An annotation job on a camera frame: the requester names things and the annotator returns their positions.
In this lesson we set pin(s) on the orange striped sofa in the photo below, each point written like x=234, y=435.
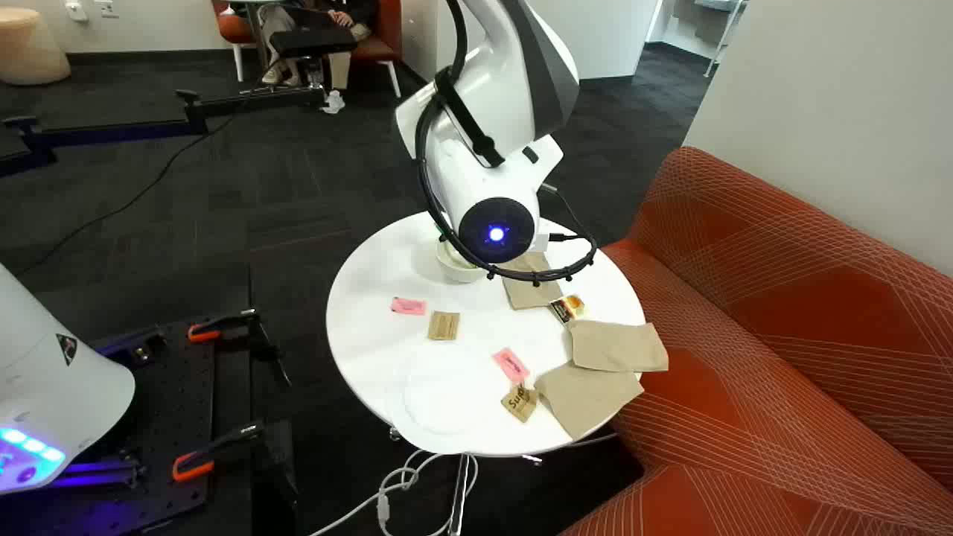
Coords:
x=794, y=347

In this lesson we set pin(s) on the brown paper napkin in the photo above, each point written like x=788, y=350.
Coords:
x=530, y=295
x=536, y=262
x=614, y=347
x=585, y=396

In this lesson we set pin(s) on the seated person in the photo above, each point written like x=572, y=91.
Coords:
x=316, y=46

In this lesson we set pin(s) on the black base board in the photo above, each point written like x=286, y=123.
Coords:
x=225, y=406

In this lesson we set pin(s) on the white device with blue lights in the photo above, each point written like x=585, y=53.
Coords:
x=49, y=387

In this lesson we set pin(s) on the long black stand bar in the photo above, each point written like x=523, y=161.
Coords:
x=121, y=129

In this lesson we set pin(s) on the pink sweetener packet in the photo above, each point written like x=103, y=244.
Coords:
x=509, y=363
x=408, y=305

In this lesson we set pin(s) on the beige round ottoman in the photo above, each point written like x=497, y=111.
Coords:
x=30, y=46

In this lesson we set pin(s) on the orange chair white legs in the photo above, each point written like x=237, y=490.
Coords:
x=381, y=46

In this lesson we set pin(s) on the brown sugar packet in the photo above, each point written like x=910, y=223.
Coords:
x=518, y=403
x=444, y=326

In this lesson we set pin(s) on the black orange tea bag packet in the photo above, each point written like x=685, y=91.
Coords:
x=566, y=306

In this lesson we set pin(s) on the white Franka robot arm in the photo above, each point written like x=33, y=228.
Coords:
x=494, y=107

